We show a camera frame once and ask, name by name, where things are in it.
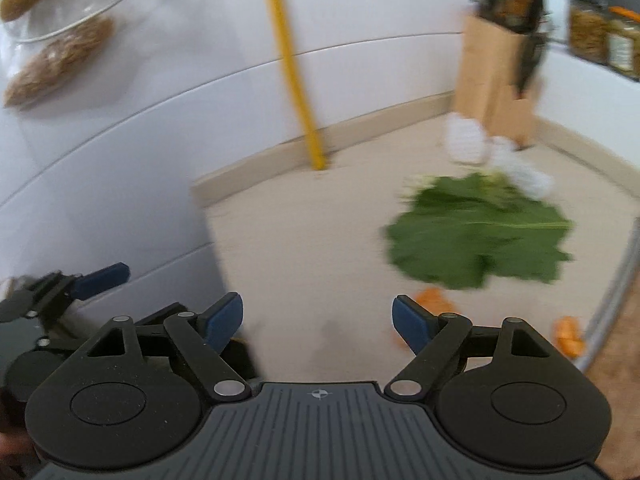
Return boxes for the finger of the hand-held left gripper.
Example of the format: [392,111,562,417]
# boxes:
[0,262,131,325]
[37,302,188,353]

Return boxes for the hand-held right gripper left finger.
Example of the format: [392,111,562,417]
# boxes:
[85,292,252,404]

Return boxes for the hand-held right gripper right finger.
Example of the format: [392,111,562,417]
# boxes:
[386,295,551,403]

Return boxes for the black scissors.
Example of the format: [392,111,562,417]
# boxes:
[517,30,548,98]

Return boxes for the orange peel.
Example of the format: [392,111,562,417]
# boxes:
[415,287,456,313]
[555,316,586,358]

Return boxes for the yellow pipe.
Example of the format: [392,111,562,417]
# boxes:
[257,0,327,171]

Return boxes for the wooden knife block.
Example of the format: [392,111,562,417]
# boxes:
[452,12,551,148]

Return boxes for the white foam net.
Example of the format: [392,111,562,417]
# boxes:
[444,112,490,164]
[489,136,554,199]

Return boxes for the large green leaf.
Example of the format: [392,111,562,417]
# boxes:
[385,172,573,291]

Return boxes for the wooden cutting board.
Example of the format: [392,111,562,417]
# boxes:
[582,310,640,411]

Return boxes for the labelled glass jar of pickles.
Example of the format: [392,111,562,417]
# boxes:
[605,6,640,81]

